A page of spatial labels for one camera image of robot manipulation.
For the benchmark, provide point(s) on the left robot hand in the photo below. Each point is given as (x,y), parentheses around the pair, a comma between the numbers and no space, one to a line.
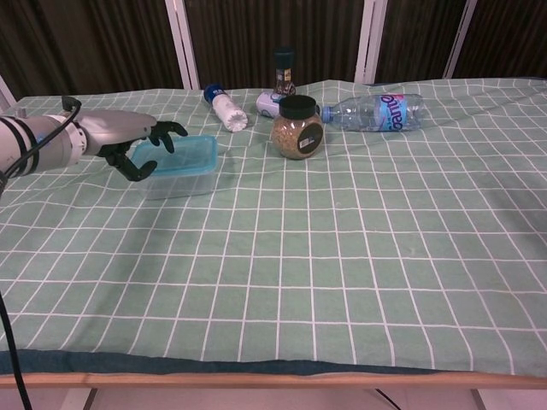
(115,128)

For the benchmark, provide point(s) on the blue plastic lid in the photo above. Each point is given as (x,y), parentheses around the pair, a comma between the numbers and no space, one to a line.
(192,154)

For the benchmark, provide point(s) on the clear plastic container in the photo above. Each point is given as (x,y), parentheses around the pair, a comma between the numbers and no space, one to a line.
(179,186)

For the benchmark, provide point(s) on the round seed jar black lid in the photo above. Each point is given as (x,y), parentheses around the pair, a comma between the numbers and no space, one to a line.
(295,136)

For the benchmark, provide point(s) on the white bottle with blue cap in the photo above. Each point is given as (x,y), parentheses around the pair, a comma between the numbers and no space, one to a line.
(228,112)

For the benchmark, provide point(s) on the pepper grinder with dark cap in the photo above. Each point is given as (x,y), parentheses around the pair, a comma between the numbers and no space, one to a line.
(284,72)

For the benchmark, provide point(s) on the green checked tablecloth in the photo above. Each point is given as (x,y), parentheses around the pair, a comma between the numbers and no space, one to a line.
(299,256)

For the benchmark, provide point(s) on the dark teal under cloth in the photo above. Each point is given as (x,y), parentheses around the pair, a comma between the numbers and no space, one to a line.
(171,363)

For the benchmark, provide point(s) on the clear water bottle blue label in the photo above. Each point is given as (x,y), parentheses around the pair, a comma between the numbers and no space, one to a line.
(376,113)

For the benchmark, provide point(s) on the wooden table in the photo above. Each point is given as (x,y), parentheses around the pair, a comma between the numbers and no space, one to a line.
(256,381)

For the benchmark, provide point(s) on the white screen frame post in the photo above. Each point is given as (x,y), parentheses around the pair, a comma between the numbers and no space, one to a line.
(6,91)
(460,38)
(369,42)
(184,42)

